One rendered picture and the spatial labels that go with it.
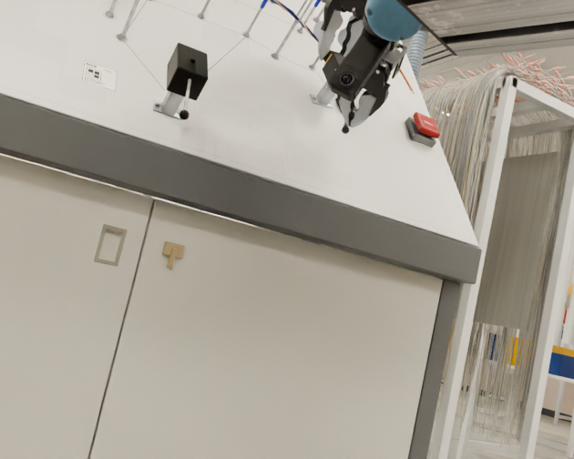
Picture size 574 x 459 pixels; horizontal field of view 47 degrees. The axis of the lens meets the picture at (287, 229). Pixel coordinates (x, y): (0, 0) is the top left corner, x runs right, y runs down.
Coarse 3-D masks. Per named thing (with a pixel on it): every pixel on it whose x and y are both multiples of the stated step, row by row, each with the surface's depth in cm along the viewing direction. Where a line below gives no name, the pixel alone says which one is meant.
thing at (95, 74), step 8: (88, 64) 96; (96, 64) 97; (88, 72) 95; (96, 72) 96; (104, 72) 97; (112, 72) 98; (88, 80) 94; (96, 80) 95; (104, 80) 96; (112, 80) 97; (112, 88) 95
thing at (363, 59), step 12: (360, 36) 101; (372, 36) 101; (360, 48) 100; (372, 48) 100; (384, 48) 100; (348, 60) 100; (360, 60) 100; (372, 60) 100; (336, 72) 100; (348, 72) 99; (360, 72) 99; (372, 72) 101; (336, 84) 99; (348, 84) 99; (360, 84) 99; (348, 96) 99
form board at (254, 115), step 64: (0, 0) 95; (64, 0) 103; (128, 0) 112; (192, 0) 123; (256, 0) 136; (0, 64) 87; (64, 64) 94; (128, 64) 101; (256, 64) 120; (320, 64) 133; (128, 128) 92; (192, 128) 99; (256, 128) 107; (320, 128) 117; (384, 128) 129; (320, 192) 105; (384, 192) 114; (448, 192) 126
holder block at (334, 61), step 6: (336, 54) 118; (330, 60) 118; (336, 60) 117; (342, 60) 118; (324, 66) 120; (330, 66) 118; (336, 66) 117; (324, 72) 120; (330, 72) 118; (330, 78) 118
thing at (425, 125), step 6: (414, 114) 133; (420, 114) 133; (420, 120) 131; (426, 120) 133; (432, 120) 134; (420, 126) 130; (426, 126) 131; (432, 126) 132; (420, 132) 132; (426, 132) 131; (432, 132) 131; (438, 132) 132
